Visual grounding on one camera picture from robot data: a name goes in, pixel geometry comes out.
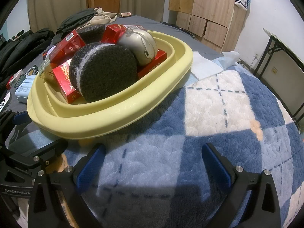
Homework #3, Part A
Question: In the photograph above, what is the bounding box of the beige garment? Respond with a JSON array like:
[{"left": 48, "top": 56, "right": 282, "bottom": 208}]
[{"left": 83, "top": 7, "right": 118, "bottom": 28}]

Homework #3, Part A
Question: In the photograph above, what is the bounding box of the yellow collapsible basin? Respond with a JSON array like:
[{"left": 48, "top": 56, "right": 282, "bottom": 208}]
[{"left": 27, "top": 30, "right": 193, "bottom": 140}]

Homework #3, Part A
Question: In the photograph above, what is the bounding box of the red and silver carton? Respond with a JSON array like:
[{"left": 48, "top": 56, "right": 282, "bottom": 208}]
[{"left": 102, "top": 24, "right": 127, "bottom": 44}]

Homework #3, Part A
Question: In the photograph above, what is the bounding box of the wooden wardrobe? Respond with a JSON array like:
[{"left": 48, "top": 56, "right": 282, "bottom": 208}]
[{"left": 169, "top": 0, "right": 247, "bottom": 53}]

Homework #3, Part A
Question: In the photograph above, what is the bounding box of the light blue power bank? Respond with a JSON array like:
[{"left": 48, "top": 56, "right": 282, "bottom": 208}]
[{"left": 15, "top": 77, "right": 37, "bottom": 104}]

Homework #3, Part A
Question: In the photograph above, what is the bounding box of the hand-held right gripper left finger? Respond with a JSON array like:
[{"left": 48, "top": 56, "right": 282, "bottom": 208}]
[{"left": 28, "top": 142, "right": 106, "bottom": 228}]

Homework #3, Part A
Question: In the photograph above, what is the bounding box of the small black foam disc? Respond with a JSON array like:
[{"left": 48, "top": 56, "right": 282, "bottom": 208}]
[{"left": 76, "top": 24, "right": 106, "bottom": 44}]

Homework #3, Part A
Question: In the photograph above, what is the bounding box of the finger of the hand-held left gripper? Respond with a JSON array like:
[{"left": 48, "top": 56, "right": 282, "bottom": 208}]
[
  {"left": 0, "top": 109, "right": 31, "bottom": 143},
  {"left": 5, "top": 138, "right": 69, "bottom": 171}
]

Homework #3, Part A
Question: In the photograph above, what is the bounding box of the blue checked blanket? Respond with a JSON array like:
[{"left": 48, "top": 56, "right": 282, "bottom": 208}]
[{"left": 5, "top": 64, "right": 304, "bottom": 228}]

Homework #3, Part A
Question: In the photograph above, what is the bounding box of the black jacket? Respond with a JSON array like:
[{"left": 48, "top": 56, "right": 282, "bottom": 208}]
[{"left": 0, "top": 28, "right": 55, "bottom": 88}]

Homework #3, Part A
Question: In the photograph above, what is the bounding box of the silver round device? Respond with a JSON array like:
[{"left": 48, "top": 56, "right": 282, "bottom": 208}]
[{"left": 117, "top": 28, "right": 158, "bottom": 66}]

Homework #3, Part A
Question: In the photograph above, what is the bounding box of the black folding table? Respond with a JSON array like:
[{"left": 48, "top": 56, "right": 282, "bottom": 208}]
[{"left": 255, "top": 28, "right": 304, "bottom": 124}]

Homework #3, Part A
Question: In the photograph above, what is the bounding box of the red carton with gold pattern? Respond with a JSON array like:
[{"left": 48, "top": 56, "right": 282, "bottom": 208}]
[{"left": 120, "top": 24, "right": 146, "bottom": 32}]

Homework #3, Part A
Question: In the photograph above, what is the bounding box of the large black foam disc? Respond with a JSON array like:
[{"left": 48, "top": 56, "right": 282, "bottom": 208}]
[{"left": 69, "top": 42, "right": 139, "bottom": 102}]

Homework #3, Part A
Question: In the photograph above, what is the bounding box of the beige curtain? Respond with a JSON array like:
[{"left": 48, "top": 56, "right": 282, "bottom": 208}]
[{"left": 121, "top": 0, "right": 171, "bottom": 23}]

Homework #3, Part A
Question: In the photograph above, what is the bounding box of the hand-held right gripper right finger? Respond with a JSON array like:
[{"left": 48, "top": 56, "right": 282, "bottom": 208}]
[{"left": 201, "top": 143, "right": 281, "bottom": 228}]

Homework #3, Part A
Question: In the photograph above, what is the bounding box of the long red cigarette carton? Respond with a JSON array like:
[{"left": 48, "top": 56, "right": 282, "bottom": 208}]
[{"left": 52, "top": 60, "right": 82, "bottom": 104}]

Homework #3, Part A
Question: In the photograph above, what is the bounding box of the red carton with silver end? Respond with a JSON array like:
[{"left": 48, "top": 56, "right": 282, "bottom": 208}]
[{"left": 39, "top": 30, "right": 86, "bottom": 80}]

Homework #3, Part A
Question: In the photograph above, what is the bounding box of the light blue cloth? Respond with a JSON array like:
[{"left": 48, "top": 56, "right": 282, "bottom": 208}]
[{"left": 190, "top": 51, "right": 240, "bottom": 80}]

